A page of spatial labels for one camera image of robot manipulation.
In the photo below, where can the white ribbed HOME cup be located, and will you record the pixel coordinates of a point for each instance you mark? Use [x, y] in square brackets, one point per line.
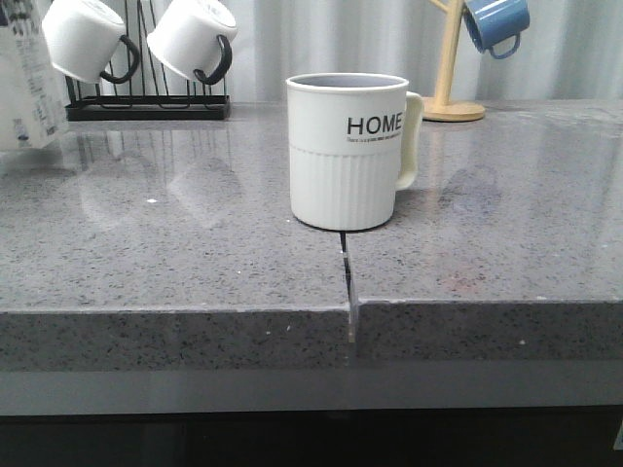
[353, 144]

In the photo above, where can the white blue milk carton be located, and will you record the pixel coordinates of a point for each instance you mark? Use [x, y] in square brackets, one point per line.
[32, 112]

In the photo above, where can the wooden mug tree stand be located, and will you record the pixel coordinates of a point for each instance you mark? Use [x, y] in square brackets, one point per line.
[440, 107]

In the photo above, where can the right white enamel mug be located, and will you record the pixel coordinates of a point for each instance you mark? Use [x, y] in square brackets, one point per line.
[194, 40]

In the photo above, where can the white enamel mug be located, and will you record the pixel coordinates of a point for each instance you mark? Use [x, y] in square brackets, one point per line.
[194, 40]
[82, 37]

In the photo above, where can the blue enamel mug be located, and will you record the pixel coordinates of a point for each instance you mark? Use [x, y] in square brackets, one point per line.
[495, 26]

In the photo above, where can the left white enamel mug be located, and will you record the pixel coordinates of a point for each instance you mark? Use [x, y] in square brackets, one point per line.
[82, 37]

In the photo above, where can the black wire mug rack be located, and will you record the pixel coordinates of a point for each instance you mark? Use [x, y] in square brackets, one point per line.
[154, 92]

